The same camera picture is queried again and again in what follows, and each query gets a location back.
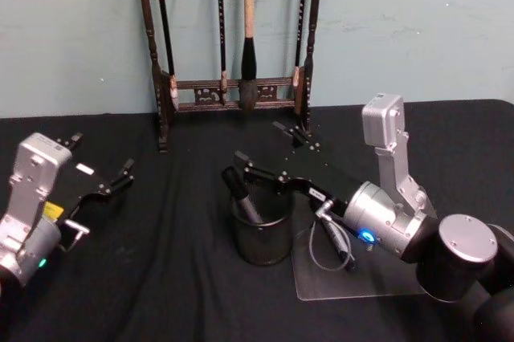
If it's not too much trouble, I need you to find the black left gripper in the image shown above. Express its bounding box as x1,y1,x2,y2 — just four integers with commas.
42,131,136,226

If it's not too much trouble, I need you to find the black table cloth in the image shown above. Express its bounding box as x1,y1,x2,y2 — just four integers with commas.
0,97,514,342

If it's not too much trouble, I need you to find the black mesh pen cup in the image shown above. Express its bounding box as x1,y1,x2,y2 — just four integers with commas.
230,185,296,267

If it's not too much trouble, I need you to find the thin black-handled calligraphy brush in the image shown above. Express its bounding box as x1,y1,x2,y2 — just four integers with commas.
151,0,180,112
292,0,313,91
214,0,230,107

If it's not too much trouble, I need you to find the clear plastic plate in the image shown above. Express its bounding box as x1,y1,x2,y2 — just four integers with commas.
292,192,439,303

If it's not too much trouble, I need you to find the dark wooden brush rack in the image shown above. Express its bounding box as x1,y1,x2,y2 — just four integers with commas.
133,0,325,155

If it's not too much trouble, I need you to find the left gripper cable with plug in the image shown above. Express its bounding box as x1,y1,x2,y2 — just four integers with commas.
59,218,92,255

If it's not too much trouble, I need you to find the large beige-handled calligraphy brush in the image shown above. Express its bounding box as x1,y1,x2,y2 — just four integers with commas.
238,0,260,112

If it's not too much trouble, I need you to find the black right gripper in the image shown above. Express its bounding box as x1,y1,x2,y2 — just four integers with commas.
234,120,365,218

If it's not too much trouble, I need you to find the right gripper cable with plug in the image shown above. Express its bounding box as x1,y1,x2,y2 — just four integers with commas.
308,198,379,273

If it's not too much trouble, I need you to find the gripper cable with plug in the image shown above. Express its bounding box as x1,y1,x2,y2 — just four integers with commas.
59,218,92,255
308,198,379,273

